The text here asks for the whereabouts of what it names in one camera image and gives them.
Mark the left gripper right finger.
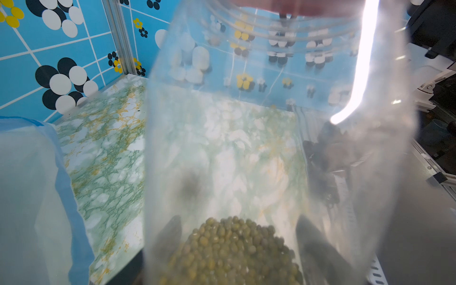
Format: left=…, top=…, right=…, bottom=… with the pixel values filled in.
left=295, top=215, right=356, bottom=285

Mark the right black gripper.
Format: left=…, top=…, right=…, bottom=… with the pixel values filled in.
left=303, top=122, right=352, bottom=207

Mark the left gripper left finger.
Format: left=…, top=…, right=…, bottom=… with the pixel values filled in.
left=143, top=215, right=182, bottom=285

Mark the clear jar with mung beans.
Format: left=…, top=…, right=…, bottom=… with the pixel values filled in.
left=144, top=1, right=416, bottom=285

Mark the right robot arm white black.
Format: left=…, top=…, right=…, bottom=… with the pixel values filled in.
left=296, top=1, right=456, bottom=185

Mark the mung beans pile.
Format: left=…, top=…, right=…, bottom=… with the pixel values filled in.
left=159, top=216, right=304, bottom=285

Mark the white plastic bin liner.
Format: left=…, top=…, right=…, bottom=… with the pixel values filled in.
left=1, top=116, right=95, bottom=285

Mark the aluminium front rail frame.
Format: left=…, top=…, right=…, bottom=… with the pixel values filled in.
left=412, top=139, right=456, bottom=200

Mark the left aluminium corner post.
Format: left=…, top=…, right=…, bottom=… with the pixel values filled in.
left=102, top=0, right=136, bottom=74

